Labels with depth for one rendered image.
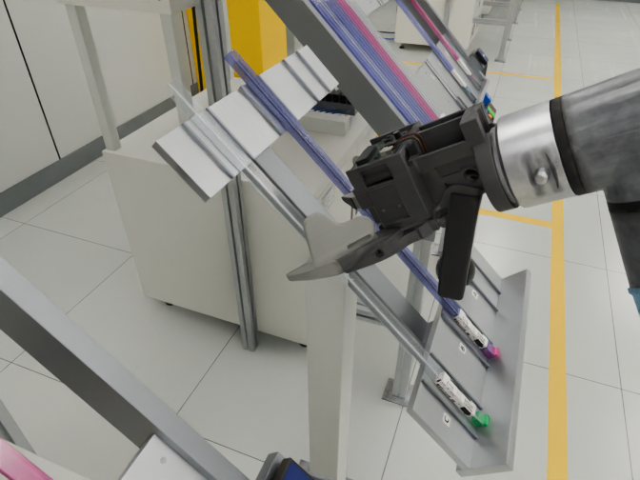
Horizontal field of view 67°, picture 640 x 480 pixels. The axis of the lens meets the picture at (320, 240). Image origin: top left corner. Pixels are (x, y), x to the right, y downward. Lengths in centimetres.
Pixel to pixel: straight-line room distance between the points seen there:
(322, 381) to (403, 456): 66
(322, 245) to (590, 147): 22
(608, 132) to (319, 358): 54
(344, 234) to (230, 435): 110
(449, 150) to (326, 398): 55
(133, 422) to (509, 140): 38
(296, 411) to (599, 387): 92
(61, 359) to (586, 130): 43
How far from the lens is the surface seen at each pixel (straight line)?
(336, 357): 76
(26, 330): 47
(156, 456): 47
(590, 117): 38
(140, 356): 171
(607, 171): 38
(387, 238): 41
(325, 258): 43
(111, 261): 213
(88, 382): 47
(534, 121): 39
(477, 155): 39
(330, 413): 88
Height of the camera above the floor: 124
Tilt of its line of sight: 37 degrees down
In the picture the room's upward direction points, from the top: straight up
